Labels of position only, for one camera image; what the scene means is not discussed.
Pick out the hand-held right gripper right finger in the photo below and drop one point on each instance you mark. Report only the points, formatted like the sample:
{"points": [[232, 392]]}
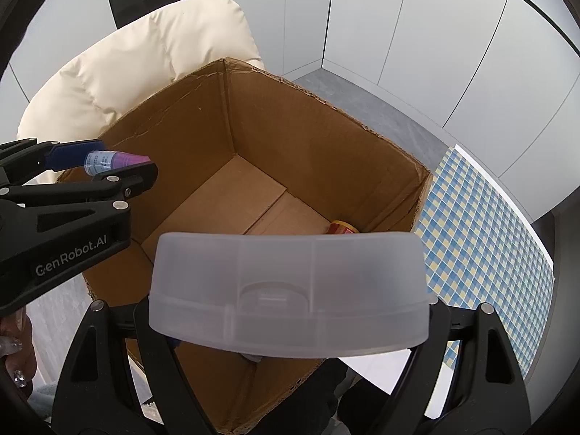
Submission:
{"points": [[435, 326]]}

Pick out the red gold metal can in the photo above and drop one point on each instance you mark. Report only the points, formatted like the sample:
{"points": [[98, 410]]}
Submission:
{"points": [[342, 227]]}

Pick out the frosted translucent plastic box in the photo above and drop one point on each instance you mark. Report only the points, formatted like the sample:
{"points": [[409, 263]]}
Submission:
{"points": [[290, 281]]}

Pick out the person's leg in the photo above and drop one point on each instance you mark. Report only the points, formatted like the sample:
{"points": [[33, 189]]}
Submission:
{"points": [[317, 398], [376, 405]]}

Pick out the blue yellow checkered tablecloth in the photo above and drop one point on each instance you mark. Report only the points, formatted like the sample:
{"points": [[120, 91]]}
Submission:
{"points": [[475, 235]]}

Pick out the small bottle purple cap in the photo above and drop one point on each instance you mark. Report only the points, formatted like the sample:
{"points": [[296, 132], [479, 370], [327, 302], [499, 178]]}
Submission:
{"points": [[113, 161]]}

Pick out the person's left leg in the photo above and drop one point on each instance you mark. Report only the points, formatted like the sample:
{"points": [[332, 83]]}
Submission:
{"points": [[317, 398]]}

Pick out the white low table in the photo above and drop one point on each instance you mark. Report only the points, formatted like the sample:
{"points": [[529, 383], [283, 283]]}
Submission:
{"points": [[385, 367]]}

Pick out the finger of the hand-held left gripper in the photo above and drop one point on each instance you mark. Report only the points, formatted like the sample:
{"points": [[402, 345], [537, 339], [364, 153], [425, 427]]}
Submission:
{"points": [[131, 181], [68, 156]]}

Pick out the cream padded chair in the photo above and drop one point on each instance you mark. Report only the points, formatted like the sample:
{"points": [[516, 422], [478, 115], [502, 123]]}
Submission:
{"points": [[136, 54]]}

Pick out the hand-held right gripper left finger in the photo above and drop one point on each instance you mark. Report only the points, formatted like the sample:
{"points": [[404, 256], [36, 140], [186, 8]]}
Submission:
{"points": [[154, 326]]}

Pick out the person's left hand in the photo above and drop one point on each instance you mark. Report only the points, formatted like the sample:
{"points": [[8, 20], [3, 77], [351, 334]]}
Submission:
{"points": [[22, 358]]}

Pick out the brown cardboard box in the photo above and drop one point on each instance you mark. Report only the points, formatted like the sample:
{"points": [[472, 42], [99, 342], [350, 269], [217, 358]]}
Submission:
{"points": [[294, 145]]}

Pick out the person's right leg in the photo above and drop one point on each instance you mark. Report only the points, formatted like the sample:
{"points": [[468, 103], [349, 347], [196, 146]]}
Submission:
{"points": [[376, 405]]}

